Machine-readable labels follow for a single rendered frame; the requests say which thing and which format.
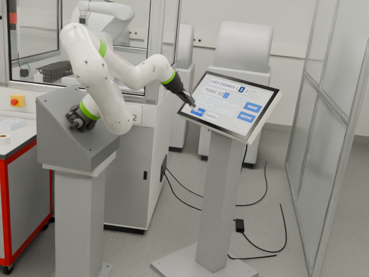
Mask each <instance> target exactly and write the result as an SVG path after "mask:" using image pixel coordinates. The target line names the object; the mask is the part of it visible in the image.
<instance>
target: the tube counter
mask: <svg viewBox="0 0 369 277"><path fill-rule="evenodd" d="M217 97H220V98H224V99H227V100H229V101H232V102H236V103H239V104H243V102H244V101H245V99H246V97H243V96H240V95H236V94H233V93H230V92H226V91H223V90H220V91H219V93H218V94H217Z"/></svg>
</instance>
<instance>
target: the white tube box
mask: <svg viewBox="0 0 369 277"><path fill-rule="evenodd" d="M24 126H26V120H24V119H19V118H12V119H8V120H5V121H1V122H0V129H5V130H9V131H12V130H16V129H19V128H22V127H24Z"/></svg>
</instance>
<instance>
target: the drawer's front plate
mask: <svg viewBox="0 0 369 277"><path fill-rule="evenodd" d="M127 107H128V109H129V111H130V113H131V115H132V119H134V118H135V117H136V118H135V119H134V120H133V124H140V123H141V120H142V107H140V106H131V105H127ZM135 115H136V116H135ZM135 120H136V121H135Z"/></svg>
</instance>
